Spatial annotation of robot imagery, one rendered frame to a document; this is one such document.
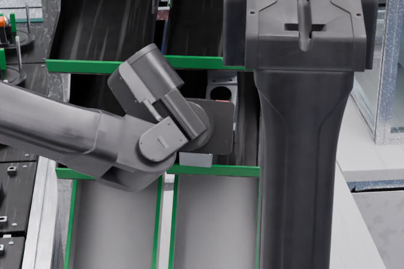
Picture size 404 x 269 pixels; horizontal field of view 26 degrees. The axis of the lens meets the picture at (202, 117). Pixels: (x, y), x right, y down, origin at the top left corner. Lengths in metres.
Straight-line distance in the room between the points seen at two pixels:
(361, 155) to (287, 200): 1.39
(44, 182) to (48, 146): 0.76
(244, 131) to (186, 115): 0.30
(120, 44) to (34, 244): 0.46
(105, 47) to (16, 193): 0.53
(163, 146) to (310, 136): 0.38
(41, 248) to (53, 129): 0.60
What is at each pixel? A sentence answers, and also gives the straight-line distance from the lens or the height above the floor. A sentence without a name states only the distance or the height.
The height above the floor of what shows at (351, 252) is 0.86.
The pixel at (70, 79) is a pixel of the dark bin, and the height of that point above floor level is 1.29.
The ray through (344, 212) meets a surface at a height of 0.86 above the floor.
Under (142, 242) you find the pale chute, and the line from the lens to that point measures 1.31.
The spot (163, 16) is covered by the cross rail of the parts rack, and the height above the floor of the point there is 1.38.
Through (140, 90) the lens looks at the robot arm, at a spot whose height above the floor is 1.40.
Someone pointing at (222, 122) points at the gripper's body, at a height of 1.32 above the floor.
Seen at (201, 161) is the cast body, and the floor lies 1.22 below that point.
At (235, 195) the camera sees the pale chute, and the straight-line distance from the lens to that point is 1.34.
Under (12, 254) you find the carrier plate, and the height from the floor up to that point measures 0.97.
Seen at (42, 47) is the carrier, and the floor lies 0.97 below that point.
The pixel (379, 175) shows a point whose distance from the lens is 1.93.
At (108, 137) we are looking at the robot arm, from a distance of 0.91.
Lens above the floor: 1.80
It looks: 27 degrees down
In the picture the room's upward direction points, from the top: straight up
